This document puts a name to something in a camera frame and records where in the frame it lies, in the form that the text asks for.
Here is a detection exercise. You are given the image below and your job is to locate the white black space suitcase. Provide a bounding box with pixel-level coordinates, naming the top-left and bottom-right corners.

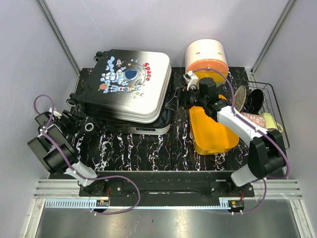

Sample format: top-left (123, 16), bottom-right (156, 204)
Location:
top-left (66, 49), bottom-right (173, 135)

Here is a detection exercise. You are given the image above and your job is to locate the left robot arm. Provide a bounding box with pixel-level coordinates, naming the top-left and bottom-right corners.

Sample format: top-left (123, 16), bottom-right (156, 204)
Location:
top-left (27, 110), bottom-right (107, 196)

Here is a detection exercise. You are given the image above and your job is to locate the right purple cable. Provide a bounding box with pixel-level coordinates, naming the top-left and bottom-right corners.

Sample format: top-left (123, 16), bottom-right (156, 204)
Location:
top-left (193, 68), bottom-right (290, 214)

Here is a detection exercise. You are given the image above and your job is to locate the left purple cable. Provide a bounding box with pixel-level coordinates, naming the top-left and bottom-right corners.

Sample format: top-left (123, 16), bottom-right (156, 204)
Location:
top-left (33, 94), bottom-right (141, 216)

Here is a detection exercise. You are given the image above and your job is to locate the white orange drawer cabinet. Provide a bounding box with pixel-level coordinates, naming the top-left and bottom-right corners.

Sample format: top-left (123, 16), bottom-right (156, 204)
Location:
top-left (185, 39), bottom-right (229, 77)

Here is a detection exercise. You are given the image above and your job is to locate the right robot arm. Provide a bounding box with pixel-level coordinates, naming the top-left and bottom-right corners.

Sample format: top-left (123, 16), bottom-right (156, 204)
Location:
top-left (166, 73), bottom-right (289, 197)

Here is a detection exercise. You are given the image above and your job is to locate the yellow green mug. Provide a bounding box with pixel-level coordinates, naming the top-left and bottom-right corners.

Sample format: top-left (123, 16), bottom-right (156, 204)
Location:
top-left (261, 113), bottom-right (283, 132)

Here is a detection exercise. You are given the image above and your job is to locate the black wire dish rack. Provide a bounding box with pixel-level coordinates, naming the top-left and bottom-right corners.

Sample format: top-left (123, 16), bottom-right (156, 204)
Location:
top-left (231, 78), bottom-right (290, 150)

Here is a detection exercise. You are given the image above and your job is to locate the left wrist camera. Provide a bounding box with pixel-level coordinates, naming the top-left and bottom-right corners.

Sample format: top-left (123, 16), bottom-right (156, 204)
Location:
top-left (49, 108), bottom-right (62, 119)

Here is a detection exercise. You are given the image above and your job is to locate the purple cable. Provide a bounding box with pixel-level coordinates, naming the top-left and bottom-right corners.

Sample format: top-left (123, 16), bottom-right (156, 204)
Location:
top-left (33, 94), bottom-right (141, 216)
top-left (193, 68), bottom-right (290, 214)

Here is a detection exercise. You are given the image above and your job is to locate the black marble mat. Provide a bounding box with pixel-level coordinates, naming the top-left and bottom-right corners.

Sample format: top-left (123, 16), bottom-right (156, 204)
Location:
top-left (53, 66), bottom-right (275, 172)

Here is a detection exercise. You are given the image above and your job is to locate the speckled brown plate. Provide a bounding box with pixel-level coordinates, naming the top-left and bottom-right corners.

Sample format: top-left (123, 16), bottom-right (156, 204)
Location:
top-left (234, 85), bottom-right (247, 112)

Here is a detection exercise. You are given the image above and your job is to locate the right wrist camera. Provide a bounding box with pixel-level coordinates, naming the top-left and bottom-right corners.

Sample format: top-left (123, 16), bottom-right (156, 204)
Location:
top-left (183, 70), bottom-right (199, 91)

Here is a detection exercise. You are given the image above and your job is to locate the pink patterned mug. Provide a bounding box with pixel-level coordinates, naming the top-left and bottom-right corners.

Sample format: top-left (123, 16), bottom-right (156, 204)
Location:
top-left (242, 112), bottom-right (265, 128)

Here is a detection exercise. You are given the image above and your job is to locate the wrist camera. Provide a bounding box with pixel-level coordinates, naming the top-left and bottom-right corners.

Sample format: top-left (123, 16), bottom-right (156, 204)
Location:
top-left (49, 108), bottom-right (62, 119)
top-left (183, 70), bottom-right (199, 91)

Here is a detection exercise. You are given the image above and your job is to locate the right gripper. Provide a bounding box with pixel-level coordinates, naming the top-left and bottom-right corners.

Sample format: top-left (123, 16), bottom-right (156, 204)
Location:
top-left (165, 86), bottom-right (207, 112)

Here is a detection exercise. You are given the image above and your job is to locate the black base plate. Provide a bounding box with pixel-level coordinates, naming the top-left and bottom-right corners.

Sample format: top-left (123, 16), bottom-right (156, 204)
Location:
top-left (49, 170), bottom-right (256, 208)

